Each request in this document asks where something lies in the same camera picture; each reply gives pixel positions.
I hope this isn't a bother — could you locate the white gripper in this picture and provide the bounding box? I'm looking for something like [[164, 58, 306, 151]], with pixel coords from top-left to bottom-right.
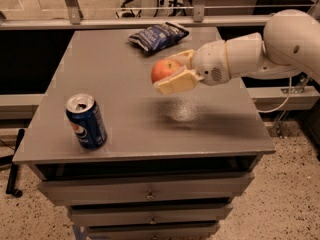
[[153, 40, 231, 95]]

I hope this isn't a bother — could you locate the red apple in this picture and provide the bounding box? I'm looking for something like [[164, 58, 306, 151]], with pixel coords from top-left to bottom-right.
[[151, 59, 181, 83]]

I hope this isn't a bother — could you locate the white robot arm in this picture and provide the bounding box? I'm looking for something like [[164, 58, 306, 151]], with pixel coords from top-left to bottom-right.
[[154, 10, 320, 95]]

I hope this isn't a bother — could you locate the blue pepsi can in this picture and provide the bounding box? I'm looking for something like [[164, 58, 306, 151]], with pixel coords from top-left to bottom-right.
[[66, 93, 107, 150]]

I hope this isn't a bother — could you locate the blue chip bag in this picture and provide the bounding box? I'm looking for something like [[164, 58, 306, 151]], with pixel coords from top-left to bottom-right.
[[128, 22, 189, 55]]

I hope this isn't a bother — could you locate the grey drawer cabinet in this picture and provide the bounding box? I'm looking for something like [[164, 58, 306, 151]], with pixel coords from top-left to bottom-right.
[[15, 30, 275, 240]]

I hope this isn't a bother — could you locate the black bar on floor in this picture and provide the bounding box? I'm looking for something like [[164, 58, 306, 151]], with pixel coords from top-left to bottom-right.
[[6, 129, 25, 198]]

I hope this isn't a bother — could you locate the white cable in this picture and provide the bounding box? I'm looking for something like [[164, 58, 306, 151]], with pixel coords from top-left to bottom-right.
[[257, 76, 294, 114]]

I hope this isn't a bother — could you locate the metal railing frame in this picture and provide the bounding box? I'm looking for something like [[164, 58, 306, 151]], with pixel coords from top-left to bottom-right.
[[0, 0, 319, 30]]

